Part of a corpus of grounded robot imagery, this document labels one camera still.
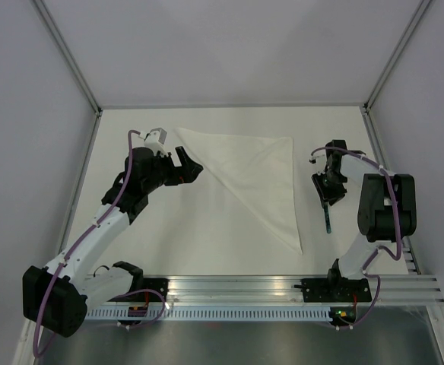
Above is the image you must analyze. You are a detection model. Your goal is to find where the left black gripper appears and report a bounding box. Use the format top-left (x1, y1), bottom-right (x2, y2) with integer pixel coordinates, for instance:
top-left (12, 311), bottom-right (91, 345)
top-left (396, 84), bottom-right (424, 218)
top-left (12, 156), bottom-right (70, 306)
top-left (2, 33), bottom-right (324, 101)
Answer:
top-left (143, 147), bottom-right (202, 193)

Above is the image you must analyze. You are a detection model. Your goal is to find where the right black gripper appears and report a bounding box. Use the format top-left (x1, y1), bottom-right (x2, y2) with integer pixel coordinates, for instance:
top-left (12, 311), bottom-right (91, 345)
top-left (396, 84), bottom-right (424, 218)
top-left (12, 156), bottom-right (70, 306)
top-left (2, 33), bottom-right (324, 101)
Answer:
top-left (312, 170), bottom-right (347, 208)

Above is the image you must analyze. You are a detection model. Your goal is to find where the teal handled knife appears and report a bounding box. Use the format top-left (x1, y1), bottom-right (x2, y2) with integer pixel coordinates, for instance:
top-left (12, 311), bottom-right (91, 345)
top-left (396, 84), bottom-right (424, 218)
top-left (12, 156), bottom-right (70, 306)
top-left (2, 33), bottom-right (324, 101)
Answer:
top-left (323, 203), bottom-right (331, 234)

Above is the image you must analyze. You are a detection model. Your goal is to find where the white cloth napkin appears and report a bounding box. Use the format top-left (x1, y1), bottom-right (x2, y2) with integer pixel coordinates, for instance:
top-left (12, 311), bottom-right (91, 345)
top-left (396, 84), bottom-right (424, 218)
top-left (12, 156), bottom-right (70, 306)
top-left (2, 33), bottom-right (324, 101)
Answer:
top-left (175, 128), bottom-right (303, 255)

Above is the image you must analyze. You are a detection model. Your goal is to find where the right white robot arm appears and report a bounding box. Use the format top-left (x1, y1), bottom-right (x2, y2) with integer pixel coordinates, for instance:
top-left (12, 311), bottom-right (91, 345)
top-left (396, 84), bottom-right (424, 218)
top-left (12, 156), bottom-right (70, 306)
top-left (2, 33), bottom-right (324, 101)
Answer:
top-left (309, 140), bottom-right (417, 300)

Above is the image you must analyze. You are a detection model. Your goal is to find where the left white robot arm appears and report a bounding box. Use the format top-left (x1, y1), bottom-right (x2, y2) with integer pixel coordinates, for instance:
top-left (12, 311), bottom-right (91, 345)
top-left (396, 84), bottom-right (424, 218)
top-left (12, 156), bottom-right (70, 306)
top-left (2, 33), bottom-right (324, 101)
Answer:
top-left (22, 146), bottom-right (204, 338)

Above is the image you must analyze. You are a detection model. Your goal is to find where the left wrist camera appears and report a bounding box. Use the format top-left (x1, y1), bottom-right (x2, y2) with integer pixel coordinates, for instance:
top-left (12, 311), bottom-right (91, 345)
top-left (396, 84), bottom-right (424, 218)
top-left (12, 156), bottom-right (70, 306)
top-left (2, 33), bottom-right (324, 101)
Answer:
top-left (139, 128), bottom-right (167, 156)

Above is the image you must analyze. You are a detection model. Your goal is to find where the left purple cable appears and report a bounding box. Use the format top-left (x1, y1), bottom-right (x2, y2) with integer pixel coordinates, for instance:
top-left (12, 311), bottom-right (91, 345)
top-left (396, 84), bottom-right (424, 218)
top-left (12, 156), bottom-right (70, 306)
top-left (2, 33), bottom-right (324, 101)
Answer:
top-left (32, 129), bottom-right (170, 359)

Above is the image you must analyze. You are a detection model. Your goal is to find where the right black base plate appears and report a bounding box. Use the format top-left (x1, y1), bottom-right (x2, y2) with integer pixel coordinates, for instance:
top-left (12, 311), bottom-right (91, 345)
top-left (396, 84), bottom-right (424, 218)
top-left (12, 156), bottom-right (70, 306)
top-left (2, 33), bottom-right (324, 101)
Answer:
top-left (294, 278), bottom-right (373, 303)

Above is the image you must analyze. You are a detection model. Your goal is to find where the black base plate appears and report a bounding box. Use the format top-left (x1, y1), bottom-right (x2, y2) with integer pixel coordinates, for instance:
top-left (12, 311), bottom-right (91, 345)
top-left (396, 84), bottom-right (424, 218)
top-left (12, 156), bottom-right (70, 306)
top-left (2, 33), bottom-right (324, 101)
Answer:
top-left (130, 278), bottom-right (170, 303)
top-left (294, 278), bottom-right (373, 303)

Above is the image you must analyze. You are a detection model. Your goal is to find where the right aluminium frame post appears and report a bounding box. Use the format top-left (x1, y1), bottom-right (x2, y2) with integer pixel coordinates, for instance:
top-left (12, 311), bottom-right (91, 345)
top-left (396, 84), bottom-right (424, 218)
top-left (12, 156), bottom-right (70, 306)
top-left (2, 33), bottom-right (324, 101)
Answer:
top-left (363, 0), bottom-right (436, 113)

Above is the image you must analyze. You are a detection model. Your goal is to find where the aluminium frame post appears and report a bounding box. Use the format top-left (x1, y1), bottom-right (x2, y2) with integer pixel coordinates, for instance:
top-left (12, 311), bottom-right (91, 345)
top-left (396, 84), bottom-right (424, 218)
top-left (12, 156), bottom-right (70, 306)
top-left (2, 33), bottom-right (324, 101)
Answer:
top-left (31, 0), bottom-right (102, 115)
top-left (363, 0), bottom-right (436, 113)

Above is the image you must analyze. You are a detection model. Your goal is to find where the left aluminium frame post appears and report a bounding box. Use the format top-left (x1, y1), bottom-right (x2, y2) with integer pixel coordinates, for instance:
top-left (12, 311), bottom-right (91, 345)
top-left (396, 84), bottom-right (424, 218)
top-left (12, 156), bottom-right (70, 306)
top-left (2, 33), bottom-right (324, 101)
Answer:
top-left (31, 0), bottom-right (102, 115)

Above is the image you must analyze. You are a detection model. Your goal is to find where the aluminium front rail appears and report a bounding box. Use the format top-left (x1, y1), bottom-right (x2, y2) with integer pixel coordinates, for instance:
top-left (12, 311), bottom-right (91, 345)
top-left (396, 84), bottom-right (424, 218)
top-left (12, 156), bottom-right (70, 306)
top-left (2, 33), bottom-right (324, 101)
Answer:
top-left (31, 274), bottom-right (444, 306)

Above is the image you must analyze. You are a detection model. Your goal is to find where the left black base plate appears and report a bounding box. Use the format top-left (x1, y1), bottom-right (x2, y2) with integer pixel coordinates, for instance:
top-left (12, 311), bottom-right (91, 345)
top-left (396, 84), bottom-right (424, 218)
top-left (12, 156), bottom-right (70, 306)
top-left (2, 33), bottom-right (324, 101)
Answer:
top-left (130, 278), bottom-right (170, 303)

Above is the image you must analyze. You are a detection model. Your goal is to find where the white slotted cable duct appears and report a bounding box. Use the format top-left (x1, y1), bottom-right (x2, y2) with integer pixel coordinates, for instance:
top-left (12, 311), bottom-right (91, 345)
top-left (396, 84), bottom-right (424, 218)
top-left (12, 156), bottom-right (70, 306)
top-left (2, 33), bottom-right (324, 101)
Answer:
top-left (86, 305), bottom-right (331, 322)

